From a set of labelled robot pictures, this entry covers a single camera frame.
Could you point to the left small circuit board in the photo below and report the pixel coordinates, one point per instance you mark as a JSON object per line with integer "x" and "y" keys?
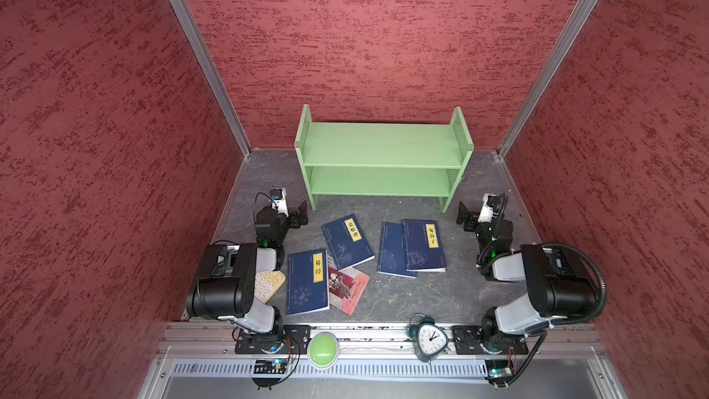
{"x": 269, "y": 372}

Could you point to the cream yellow calculator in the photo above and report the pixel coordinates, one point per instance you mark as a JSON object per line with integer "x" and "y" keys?
{"x": 267, "y": 284}

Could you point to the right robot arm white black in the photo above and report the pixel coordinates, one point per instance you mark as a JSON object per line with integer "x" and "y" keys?
{"x": 564, "y": 286}

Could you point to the blue book centre yellow label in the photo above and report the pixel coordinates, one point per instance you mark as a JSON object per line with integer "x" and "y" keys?
{"x": 347, "y": 243}

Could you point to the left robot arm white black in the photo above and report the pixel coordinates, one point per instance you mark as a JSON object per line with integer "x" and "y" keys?
{"x": 224, "y": 287}

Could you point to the blue book Guiguzi yellow label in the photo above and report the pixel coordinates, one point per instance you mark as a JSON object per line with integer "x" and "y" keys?
{"x": 423, "y": 248}

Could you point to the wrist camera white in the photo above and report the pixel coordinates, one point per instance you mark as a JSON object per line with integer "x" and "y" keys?
{"x": 278, "y": 196}
{"x": 488, "y": 209}

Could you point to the green round push button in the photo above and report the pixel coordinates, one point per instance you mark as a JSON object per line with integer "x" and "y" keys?
{"x": 323, "y": 350}

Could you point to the teal triangular alarm clock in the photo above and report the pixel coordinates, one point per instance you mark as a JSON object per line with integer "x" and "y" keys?
{"x": 429, "y": 340}

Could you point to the right small circuit board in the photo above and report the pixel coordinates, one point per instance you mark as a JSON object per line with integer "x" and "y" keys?
{"x": 499, "y": 372}

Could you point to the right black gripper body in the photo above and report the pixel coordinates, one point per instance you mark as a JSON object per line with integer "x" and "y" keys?
{"x": 473, "y": 221}

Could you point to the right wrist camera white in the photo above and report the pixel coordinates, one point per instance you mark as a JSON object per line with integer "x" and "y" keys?
{"x": 488, "y": 209}

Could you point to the green wooden two-tier shelf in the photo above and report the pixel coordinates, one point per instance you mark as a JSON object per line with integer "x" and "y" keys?
{"x": 383, "y": 159}

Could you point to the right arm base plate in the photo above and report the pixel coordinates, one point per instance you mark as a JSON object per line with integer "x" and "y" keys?
{"x": 471, "y": 340}

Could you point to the blue book Xiaolin Guangji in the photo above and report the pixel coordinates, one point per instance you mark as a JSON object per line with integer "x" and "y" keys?
{"x": 392, "y": 257}

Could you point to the blue book Yijing yellow label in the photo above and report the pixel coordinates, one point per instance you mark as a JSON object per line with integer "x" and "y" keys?
{"x": 307, "y": 286}

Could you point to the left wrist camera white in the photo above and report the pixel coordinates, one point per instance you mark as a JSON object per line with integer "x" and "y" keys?
{"x": 278, "y": 196}

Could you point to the red magazine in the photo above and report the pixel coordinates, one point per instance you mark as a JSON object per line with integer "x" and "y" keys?
{"x": 345, "y": 287}

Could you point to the small circuit board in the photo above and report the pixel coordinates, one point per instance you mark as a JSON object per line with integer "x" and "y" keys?
{"x": 499, "y": 372}
{"x": 269, "y": 372}

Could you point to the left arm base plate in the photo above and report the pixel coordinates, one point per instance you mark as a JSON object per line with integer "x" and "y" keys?
{"x": 292, "y": 339}

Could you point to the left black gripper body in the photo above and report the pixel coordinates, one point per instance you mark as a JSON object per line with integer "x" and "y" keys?
{"x": 295, "y": 219}

